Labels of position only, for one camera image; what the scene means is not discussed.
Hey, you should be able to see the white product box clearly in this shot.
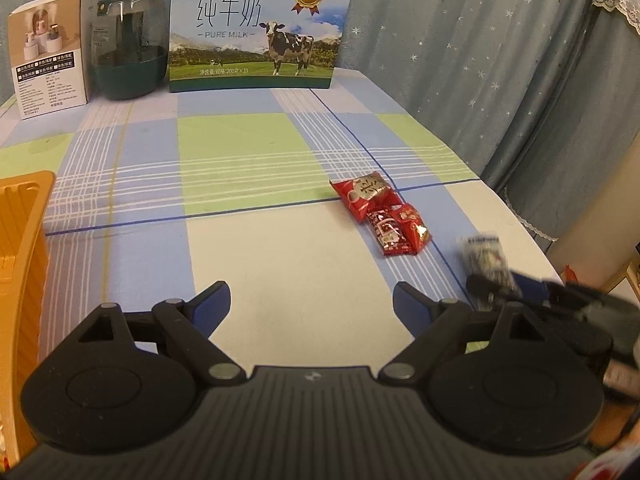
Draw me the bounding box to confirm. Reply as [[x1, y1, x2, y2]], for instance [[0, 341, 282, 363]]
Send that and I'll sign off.
[[7, 0, 100, 121]]

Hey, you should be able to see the blue star-print curtain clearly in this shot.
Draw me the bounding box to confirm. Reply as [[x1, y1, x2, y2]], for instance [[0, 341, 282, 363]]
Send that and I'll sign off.
[[0, 0, 608, 184]]

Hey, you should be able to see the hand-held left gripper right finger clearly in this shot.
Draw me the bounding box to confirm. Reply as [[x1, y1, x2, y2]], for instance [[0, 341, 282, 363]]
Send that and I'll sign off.
[[377, 281, 553, 386]]

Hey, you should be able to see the blue milk carton box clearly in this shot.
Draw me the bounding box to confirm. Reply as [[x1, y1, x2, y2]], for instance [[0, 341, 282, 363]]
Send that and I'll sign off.
[[168, 0, 355, 94]]

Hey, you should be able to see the person's right hand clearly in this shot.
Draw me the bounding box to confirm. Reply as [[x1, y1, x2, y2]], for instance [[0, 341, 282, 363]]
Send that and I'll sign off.
[[594, 359, 640, 455]]

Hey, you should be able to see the red white garment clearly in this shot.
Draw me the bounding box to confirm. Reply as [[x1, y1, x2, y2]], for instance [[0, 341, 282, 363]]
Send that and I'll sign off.
[[574, 447, 640, 480]]

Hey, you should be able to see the grey white snack packet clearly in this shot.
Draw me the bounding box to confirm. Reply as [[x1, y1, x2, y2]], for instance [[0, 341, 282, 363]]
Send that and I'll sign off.
[[458, 232, 517, 307]]

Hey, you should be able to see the large red snack packet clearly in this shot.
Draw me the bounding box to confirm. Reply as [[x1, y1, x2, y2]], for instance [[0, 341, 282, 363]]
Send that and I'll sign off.
[[329, 171, 395, 224]]

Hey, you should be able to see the blue lace-trimmed appliance cover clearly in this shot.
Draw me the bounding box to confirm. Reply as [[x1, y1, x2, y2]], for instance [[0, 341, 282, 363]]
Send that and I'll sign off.
[[481, 0, 640, 263]]

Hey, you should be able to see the orange plastic tray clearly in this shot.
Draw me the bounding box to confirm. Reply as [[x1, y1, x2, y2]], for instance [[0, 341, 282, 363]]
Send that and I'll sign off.
[[0, 170, 56, 465]]

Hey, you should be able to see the dark green glass jar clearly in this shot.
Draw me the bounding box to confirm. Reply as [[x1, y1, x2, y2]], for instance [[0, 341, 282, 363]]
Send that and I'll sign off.
[[90, 0, 168, 101]]

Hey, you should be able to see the checked tablecloth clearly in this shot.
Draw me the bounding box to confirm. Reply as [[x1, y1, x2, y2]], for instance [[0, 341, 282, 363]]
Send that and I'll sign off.
[[0, 67, 554, 461]]

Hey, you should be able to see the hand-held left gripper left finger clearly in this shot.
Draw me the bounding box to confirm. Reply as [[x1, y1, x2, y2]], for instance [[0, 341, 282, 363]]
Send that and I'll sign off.
[[75, 280, 246, 386]]

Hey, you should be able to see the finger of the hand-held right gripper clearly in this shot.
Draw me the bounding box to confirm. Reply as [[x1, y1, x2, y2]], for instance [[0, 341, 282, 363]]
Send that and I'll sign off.
[[510, 271, 557, 307], [466, 272, 521, 306]]

